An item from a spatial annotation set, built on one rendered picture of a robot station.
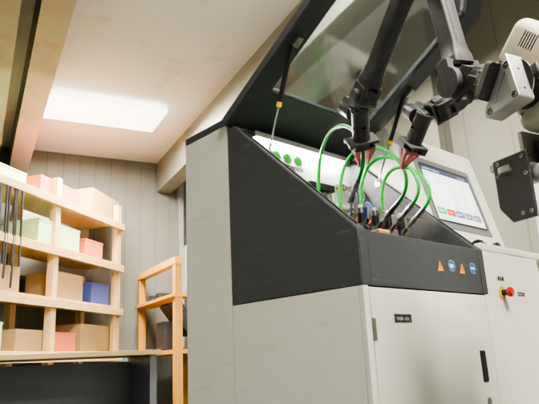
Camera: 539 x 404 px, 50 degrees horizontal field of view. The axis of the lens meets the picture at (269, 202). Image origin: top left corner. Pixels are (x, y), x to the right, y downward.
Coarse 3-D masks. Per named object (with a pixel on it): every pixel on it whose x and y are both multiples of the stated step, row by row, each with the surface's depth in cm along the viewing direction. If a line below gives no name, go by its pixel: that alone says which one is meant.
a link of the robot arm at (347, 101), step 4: (356, 88) 179; (352, 92) 180; (356, 92) 178; (344, 96) 190; (348, 96) 189; (352, 96) 180; (356, 96) 179; (344, 100) 190; (348, 100) 187; (352, 100) 180; (356, 100) 179; (340, 104) 190; (344, 104) 189; (348, 104) 187; (352, 104) 181; (356, 104) 180; (360, 104) 182; (364, 104) 182; (368, 104) 183; (372, 104) 184; (376, 104) 183; (340, 108) 190; (344, 108) 188; (340, 112) 191; (344, 112) 188; (348, 112) 187; (344, 116) 190; (348, 116) 188
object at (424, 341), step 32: (384, 288) 165; (384, 320) 162; (416, 320) 172; (448, 320) 184; (480, 320) 197; (384, 352) 158; (416, 352) 168; (448, 352) 179; (480, 352) 191; (384, 384) 155; (416, 384) 165; (448, 384) 175; (480, 384) 187
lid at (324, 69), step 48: (336, 0) 195; (384, 0) 203; (480, 0) 219; (336, 48) 211; (432, 48) 230; (240, 96) 211; (288, 96) 218; (336, 96) 230; (384, 96) 241; (336, 144) 249
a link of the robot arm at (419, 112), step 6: (420, 108) 191; (414, 114) 192; (420, 114) 187; (426, 114) 187; (414, 120) 189; (420, 120) 188; (426, 120) 187; (414, 126) 189; (420, 126) 188; (426, 126) 188
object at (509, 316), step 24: (384, 144) 249; (384, 168) 247; (456, 168) 280; (408, 192) 237; (480, 192) 286; (504, 264) 218; (528, 264) 232; (528, 288) 227; (504, 312) 209; (528, 312) 222; (504, 336) 205; (528, 336) 217; (504, 360) 201; (528, 360) 212; (504, 384) 197; (528, 384) 208
